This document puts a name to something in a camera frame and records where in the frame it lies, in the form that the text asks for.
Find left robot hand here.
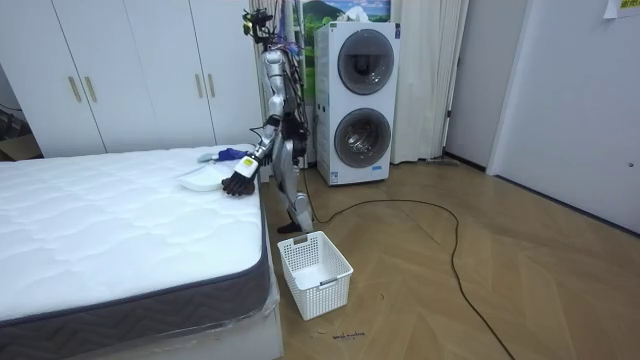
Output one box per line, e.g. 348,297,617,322
220,155,261,197

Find blue cloth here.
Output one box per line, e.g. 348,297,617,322
216,147,250,162

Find white folded garment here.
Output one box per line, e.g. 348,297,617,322
175,164,232,193

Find robot legs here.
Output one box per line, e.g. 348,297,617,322
272,138,317,235

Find robot body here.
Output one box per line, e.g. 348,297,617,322
242,8,310,160

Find white plastic laundry basket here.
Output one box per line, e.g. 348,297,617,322
277,230,355,322

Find grey bed with white mattress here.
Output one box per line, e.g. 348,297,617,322
0,143,284,360

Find white stacked washing machines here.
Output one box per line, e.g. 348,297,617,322
313,21,402,187

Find white crumpled cloth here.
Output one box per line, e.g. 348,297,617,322
344,6,371,24

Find cardboard box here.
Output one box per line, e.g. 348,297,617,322
0,132,44,162

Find white door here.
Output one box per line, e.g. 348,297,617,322
486,0,640,236

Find white wardrobe with gold handles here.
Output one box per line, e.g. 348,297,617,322
0,0,265,160

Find cable bundle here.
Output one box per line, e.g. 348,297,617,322
271,0,303,54

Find landscape wall poster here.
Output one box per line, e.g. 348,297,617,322
298,0,393,104

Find black floor cable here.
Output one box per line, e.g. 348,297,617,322
301,167,517,360

